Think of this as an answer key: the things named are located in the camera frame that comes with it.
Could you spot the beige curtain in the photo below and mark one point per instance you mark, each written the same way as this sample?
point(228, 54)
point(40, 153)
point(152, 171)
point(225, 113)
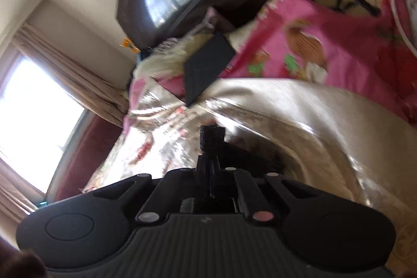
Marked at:
point(75, 72)
point(14, 190)

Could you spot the gold floral bedspread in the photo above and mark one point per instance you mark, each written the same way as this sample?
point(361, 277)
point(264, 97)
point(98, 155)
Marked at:
point(309, 121)

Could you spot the yellow orange bag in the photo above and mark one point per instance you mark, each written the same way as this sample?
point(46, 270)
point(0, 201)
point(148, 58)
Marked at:
point(128, 45)

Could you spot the dark grey pants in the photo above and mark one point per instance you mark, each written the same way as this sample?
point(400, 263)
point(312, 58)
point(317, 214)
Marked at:
point(211, 136)

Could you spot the pink printed quilt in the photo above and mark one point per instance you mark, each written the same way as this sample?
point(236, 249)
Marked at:
point(325, 53)

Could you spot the blue cloth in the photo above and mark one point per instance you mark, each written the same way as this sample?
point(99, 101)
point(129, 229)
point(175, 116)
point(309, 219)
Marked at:
point(143, 57)

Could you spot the black flat case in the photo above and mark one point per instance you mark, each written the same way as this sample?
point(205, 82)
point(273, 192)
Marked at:
point(210, 68)

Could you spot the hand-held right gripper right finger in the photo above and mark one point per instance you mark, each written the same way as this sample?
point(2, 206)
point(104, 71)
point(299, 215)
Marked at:
point(215, 177)

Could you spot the dark red sofa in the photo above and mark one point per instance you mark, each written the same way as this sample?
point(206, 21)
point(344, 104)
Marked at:
point(88, 154)

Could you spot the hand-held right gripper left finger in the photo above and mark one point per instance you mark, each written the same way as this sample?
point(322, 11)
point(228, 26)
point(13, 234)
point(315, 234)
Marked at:
point(204, 177)

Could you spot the person's right hand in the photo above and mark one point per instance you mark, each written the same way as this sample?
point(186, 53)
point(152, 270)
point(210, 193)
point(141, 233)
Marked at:
point(19, 265)

